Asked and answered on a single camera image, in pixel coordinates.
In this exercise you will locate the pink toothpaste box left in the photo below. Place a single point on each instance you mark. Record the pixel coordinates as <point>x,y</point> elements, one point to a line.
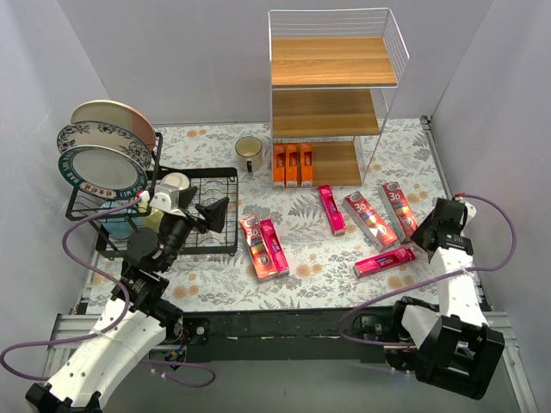
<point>274,247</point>

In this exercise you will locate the blue cup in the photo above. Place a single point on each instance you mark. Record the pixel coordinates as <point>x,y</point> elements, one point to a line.
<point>121,228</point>

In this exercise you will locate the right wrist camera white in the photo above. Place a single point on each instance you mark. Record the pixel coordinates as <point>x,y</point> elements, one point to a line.
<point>470,208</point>

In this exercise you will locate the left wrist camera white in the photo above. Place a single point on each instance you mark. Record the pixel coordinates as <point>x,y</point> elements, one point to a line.
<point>164,198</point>

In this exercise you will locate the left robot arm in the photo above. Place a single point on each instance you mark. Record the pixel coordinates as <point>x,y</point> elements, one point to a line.
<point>137,318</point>

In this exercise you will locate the green-rimmed white plate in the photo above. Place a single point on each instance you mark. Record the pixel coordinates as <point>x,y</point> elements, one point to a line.
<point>102,172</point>

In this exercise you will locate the pink toothpaste box upper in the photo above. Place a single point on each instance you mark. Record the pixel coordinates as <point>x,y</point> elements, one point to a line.
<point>335,218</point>

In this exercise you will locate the yellow-green cup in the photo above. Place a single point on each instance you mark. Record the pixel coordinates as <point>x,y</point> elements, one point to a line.
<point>152,220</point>

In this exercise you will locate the blue floral plate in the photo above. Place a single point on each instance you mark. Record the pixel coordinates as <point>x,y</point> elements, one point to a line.
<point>106,135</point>

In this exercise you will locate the pink toothpaste box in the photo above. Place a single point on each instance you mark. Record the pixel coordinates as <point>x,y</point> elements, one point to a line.
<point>335,218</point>
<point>383,261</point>
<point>274,247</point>

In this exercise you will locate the white wire wooden shelf rack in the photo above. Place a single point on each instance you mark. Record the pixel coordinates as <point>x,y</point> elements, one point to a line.
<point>333,76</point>

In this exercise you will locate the aluminium frame base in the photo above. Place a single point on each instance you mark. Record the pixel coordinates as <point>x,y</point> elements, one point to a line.
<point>281,324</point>

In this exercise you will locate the pink toothpaste box lower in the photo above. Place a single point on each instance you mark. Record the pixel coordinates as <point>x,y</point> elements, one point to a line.
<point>383,261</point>

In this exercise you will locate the small white teal bowl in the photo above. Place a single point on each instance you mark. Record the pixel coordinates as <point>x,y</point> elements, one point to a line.
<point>177,180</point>

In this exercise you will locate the beige pink-rimmed plate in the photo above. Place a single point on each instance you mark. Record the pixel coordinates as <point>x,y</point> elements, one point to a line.
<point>117,114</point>

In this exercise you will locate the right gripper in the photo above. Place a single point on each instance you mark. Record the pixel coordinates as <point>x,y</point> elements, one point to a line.
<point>436,232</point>

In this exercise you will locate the black wire dish rack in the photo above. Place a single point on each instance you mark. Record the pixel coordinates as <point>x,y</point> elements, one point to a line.
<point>216,187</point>

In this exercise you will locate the orange toothpaste box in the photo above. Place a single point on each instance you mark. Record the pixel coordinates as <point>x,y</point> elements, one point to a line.
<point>306,165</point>
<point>279,153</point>
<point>291,165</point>

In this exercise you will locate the cream enamel mug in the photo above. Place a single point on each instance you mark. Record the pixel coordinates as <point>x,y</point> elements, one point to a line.
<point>249,153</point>

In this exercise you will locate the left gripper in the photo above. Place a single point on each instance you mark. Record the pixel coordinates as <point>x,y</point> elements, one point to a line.
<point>197,215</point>

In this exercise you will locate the red 3d toothpaste box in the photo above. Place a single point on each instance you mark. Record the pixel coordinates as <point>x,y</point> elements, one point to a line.
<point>373,226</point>
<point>263,263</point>
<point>398,210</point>

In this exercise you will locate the floral table mat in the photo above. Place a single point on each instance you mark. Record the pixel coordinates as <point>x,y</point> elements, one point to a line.
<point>320,264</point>

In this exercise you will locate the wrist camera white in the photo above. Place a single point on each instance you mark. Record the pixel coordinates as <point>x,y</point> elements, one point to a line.
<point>164,198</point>
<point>470,208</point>

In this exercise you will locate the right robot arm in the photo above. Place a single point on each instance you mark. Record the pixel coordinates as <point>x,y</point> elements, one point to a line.
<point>457,350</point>

